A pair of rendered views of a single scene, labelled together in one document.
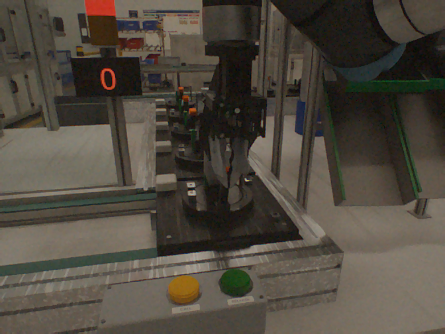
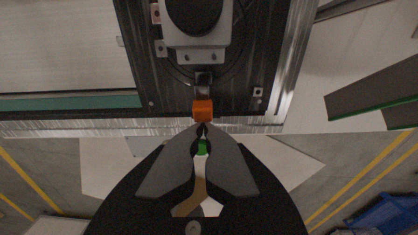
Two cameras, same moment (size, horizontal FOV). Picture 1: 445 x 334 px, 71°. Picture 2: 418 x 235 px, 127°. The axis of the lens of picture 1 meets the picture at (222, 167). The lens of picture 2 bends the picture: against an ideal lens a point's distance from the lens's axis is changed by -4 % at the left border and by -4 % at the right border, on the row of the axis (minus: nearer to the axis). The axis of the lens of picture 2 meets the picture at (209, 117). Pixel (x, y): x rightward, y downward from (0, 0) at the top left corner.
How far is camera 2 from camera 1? 0.53 m
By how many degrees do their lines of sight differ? 95
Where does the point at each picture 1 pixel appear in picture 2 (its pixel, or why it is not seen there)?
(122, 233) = (103, 39)
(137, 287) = (143, 140)
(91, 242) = (82, 53)
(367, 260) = (310, 85)
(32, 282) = (77, 126)
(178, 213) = (153, 59)
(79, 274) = (101, 126)
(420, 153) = not seen: outside the picture
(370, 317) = not seen: hidden behind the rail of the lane
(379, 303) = not seen: hidden behind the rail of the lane
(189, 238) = (170, 108)
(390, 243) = (345, 69)
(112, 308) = (135, 150)
